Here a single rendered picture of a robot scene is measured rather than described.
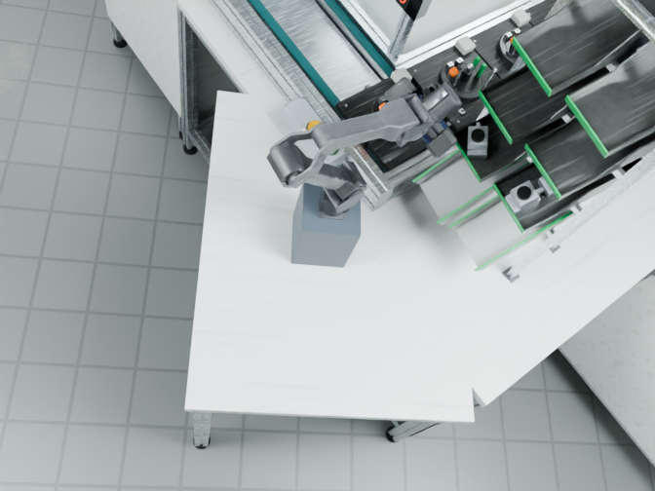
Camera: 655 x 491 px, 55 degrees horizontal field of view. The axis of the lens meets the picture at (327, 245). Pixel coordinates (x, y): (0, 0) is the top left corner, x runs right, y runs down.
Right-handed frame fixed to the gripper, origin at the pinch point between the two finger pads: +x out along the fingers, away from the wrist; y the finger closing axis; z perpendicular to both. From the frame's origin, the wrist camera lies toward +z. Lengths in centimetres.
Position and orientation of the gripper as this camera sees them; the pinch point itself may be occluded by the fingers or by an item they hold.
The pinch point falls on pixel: (424, 114)
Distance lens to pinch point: 150.0
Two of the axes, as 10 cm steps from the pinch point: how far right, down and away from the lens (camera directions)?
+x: 2.7, -3.3, 9.0
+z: 7.1, -5.6, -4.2
